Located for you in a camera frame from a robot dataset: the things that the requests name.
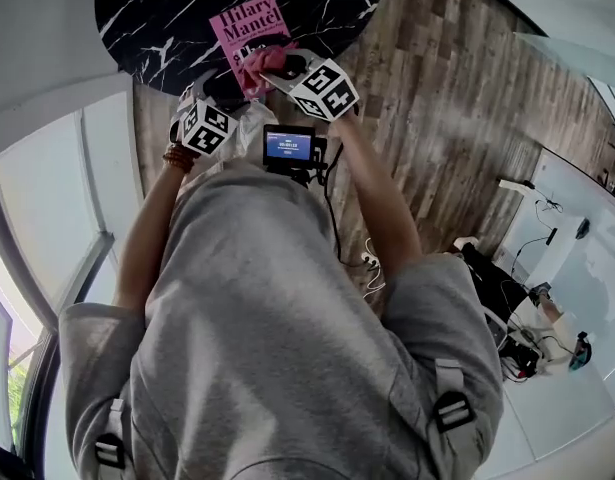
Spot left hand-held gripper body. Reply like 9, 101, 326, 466
169, 98, 240, 157

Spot small black monitor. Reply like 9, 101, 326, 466
261, 123, 331, 187

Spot pink book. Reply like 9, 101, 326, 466
208, 0, 293, 102

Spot black marble round table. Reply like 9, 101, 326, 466
94, 0, 386, 99

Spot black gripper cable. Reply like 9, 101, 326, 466
321, 140, 348, 267

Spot teal black headset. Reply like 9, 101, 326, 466
568, 331, 594, 372

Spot black window frame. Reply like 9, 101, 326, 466
0, 157, 116, 480

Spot white desk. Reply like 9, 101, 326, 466
497, 147, 615, 462

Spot brown beaded bracelet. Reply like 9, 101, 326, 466
161, 142, 201, 174

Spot grey strap with black buckle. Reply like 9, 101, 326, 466
93, 397, 133, 480
429, 357, 481, 480

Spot frosted glass door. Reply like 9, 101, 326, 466
511, 31, 615, 87

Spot white cable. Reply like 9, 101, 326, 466
360, 237, 388, 300

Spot pink cloth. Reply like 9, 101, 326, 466
242, 47, 288, 89

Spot person's grey sweatshirt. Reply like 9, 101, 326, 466
58, 160, 506, 480

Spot person's right forearm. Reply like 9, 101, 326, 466
326, 115, 423, 279

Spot person's left forearm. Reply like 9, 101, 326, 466
111, 160, 198, 309

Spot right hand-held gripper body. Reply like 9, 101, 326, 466
291, 55, 362, 122

